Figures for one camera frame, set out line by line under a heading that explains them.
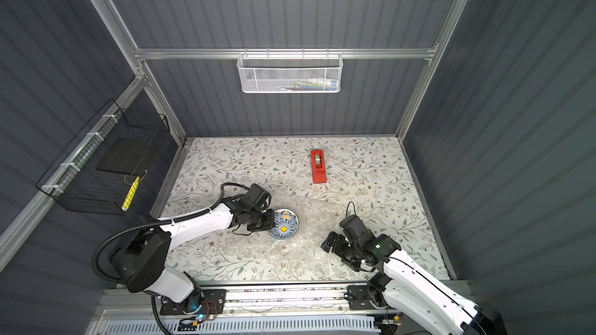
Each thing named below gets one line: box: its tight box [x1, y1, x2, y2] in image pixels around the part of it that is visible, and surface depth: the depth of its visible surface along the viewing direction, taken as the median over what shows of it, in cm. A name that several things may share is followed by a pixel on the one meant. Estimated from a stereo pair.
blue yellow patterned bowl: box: [268, 207, 301, 240], surface depth 88 cm
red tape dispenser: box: [310, 149, 328, 184], surface depth 104 cm
